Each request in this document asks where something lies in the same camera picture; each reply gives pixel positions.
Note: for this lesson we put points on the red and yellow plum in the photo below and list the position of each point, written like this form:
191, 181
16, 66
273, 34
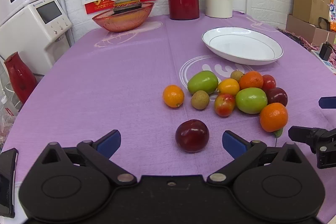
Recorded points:
224, 104

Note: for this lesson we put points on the red glass jug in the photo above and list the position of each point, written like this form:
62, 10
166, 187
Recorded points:
19, 77

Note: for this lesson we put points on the leafless orange tangerine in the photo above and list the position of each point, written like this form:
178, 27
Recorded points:
251, 80

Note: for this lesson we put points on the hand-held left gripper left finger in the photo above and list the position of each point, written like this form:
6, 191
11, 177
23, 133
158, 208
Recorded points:
110, 140

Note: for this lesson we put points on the white water dispenser with screen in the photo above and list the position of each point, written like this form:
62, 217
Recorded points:
29, 37

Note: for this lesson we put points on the bright red plum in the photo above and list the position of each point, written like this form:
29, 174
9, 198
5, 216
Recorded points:
269, 82

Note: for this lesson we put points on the yellow orange kumquat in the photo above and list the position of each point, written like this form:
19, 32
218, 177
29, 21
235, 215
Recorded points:
228, 87

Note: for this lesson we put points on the dark red plum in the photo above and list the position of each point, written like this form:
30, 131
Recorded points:
277, 97
192, 135

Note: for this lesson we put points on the orange glass bowl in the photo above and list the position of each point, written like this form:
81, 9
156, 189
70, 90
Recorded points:
120, 22

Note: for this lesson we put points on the white plate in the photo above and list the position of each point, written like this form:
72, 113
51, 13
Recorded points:
241, 45

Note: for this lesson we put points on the green jujube fruit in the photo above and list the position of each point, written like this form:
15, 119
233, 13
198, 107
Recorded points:
251, 100
202, 81

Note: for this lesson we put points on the brown patterned blanket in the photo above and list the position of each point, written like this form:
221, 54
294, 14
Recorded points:
296, 37

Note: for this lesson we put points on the large brown longan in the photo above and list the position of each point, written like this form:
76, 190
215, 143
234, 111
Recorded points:
200, 100

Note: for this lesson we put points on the orange tangerine with leaf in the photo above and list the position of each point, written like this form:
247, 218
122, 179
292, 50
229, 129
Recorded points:
273, 117

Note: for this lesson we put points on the black power adapter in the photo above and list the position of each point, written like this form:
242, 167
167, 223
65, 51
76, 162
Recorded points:
326, 51

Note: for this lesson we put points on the small orange kumquat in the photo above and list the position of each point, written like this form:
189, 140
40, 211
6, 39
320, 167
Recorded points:
173, 96

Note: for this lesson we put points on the flat cardboard box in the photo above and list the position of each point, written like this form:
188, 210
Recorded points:
302, 28

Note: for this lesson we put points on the clear plastic bottle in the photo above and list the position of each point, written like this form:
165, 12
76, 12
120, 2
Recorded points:
8, 108

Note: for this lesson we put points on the purple tablecloth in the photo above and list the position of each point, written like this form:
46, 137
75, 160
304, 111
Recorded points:
118, 82

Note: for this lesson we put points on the red wall poster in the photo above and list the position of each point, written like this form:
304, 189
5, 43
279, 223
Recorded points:
94, 6

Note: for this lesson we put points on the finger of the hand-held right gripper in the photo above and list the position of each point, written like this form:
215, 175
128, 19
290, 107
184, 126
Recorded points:
328, 102
302, 134

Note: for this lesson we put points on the tall cardboard box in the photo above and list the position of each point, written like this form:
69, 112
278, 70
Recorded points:
309, 1

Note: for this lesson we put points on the white power strip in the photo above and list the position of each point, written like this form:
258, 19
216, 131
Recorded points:
325, 64

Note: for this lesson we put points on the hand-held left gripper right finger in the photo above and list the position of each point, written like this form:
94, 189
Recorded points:
233, 142

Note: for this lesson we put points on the small brown longan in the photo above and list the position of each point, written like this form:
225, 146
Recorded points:
236, 75

